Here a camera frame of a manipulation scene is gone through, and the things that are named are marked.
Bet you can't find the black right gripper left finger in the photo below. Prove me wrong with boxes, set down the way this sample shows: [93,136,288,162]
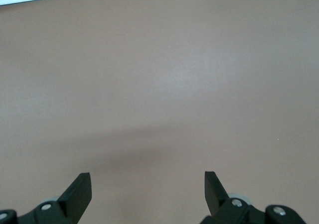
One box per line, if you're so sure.
[0,172,93,224]

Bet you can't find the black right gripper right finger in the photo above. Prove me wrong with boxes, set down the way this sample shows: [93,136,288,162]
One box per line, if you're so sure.
[200,170,308,224]

